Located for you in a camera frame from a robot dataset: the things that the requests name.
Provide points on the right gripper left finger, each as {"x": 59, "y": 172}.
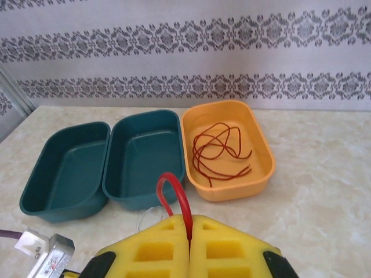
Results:
{"x": 150, "y": 255}

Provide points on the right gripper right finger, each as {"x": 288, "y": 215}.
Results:
{"x": 232, "y": 255}

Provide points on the teal plastic bin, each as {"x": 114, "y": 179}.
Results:
{"x": 66, "y": 173}
{"x": 145, "y": 162}

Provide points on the yellow plastic bin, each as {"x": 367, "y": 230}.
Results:
{"x": 232, "y": 139}

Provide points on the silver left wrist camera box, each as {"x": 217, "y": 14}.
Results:
{"x": 46, "y": 255}

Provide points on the aluminium frame post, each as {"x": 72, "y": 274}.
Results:
{"x": 13, "y": 95}

